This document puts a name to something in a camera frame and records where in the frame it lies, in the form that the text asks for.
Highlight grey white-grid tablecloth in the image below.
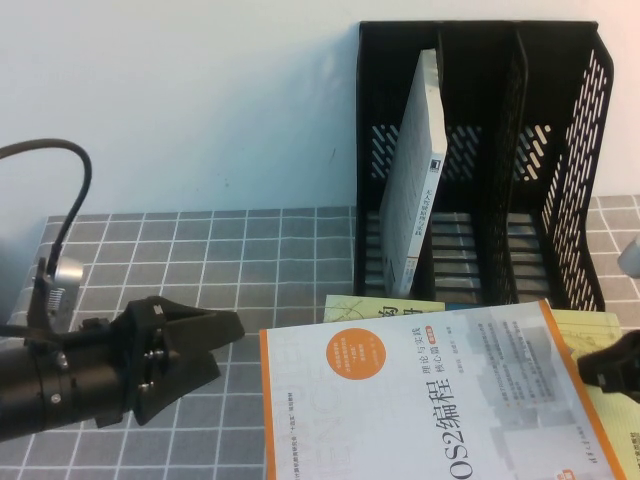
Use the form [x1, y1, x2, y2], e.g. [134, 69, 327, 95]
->
[0, 193, 640, 480]

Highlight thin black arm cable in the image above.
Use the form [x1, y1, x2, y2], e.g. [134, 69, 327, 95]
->
[0, 322, 54, 340]

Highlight yellow blue mechanisms book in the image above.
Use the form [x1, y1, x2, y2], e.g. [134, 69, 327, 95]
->
[323, 293, 640, 480]

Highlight white grid-cover book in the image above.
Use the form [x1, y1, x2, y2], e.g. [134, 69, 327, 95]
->
[377, 48, 450, 299]

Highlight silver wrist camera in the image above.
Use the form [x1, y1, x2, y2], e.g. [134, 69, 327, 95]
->
[46, 256, 85, 322]
[618, 238, 640, 279]

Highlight white orange ROS2 book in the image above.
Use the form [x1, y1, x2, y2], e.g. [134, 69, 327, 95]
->
[258, 298, 633, 480]

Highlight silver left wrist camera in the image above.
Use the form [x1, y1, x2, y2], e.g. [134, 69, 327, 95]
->
[46, 256, 85, 322]

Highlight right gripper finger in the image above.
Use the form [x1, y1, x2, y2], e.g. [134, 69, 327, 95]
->
[577, 329, 640, 375]
[581, 361, 640, 396]

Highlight black plastic book stand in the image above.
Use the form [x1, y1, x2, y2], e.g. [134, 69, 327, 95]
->
[353, 19, 615, 307]

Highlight thick black camera cable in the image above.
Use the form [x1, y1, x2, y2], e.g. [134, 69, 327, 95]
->
[0, 138, 95, 274]

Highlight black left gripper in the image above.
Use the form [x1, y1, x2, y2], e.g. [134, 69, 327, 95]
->
[82, 295, 247, 429]

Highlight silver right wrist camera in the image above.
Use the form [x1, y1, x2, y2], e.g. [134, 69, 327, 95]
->
[618, 238, 640, 279]

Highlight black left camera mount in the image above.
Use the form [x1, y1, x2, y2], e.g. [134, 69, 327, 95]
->
[25, 256, 69, 344]

